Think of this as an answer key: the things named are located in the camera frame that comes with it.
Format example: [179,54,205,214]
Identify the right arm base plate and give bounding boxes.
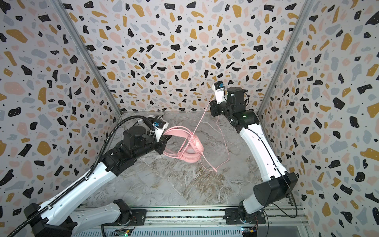
[223,207,266,225]

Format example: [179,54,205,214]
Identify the pink headphones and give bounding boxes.
[163,126,217,172]

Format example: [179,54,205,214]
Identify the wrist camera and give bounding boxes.
[212,81,227,104]
[153,116,168,142]

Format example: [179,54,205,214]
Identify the black corrugated cable conduit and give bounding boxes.
[7,115,155,237]

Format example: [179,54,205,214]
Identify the corner aluminium post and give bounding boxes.
[51,1,121,117]
[257,0,314,117]

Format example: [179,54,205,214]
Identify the right corner aluminium post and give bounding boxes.
[257,0,314,117]

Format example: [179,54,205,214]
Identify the left corner aluminium post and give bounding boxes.
[51,1,121,117]

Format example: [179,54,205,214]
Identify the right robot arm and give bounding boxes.
[210,81,298,223]

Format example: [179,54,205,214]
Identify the pink headphone cable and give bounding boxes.
[177,100,231,169]

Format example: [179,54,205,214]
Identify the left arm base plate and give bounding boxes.
[105,209,147,227]

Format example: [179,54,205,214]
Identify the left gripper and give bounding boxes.
[134,131,173,161]

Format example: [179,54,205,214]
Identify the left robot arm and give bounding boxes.
[24,126,171,237]

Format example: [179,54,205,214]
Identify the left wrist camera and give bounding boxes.
[153,116,168,142]

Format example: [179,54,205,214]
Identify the white black headphones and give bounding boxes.
[143,117,159,127]

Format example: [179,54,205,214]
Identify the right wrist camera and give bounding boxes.
[212,81,227,104]

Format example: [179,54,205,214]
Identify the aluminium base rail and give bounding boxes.
[72,205,313,237]

